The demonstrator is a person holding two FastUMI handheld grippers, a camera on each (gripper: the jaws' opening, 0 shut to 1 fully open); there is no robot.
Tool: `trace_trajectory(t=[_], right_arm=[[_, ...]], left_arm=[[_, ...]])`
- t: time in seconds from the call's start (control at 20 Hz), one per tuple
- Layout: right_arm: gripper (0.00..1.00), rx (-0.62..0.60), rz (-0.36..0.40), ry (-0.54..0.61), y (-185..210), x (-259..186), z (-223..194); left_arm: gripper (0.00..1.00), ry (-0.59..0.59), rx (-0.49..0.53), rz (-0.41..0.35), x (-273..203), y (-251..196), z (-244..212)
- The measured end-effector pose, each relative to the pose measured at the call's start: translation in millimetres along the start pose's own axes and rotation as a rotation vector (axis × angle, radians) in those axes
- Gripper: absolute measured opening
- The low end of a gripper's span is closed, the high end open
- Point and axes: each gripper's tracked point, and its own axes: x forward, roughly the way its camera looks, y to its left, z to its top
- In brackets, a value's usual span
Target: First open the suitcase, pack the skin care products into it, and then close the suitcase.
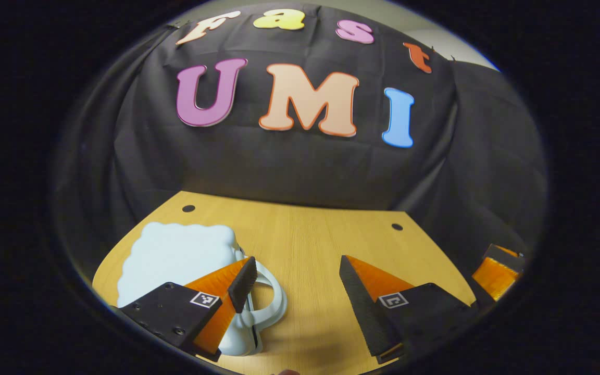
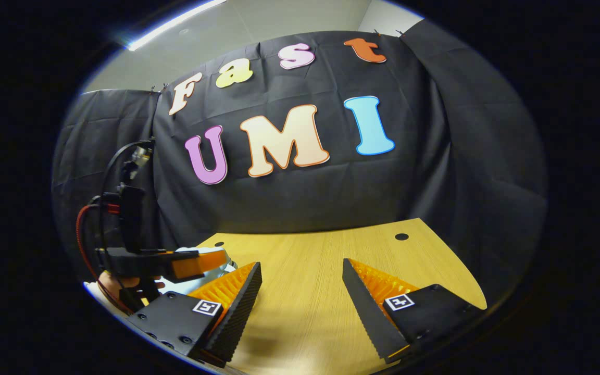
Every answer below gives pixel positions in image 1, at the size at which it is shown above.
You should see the light blue suitcase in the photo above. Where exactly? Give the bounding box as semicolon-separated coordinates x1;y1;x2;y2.
117;222;288;357

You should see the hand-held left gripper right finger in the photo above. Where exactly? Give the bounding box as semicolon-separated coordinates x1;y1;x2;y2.
339;255;480;365

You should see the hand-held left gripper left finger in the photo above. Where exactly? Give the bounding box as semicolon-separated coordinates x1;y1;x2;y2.
119;256;258;363

